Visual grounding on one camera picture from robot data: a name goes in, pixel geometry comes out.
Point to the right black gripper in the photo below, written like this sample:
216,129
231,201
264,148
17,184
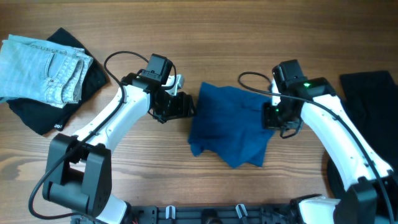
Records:
267,122

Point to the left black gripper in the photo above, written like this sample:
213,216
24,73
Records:
183,107

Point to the blue t-shirt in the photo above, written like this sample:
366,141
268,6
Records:
229,123

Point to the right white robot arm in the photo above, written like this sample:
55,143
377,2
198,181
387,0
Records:
369,182

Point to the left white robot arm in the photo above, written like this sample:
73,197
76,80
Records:
78,173

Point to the black garment right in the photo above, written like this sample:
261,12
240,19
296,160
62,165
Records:
371,104

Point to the light blue folded jeans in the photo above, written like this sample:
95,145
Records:
43,71

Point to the black folded garment left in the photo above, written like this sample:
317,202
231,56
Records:
41,117

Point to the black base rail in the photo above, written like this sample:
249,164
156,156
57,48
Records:
238,214

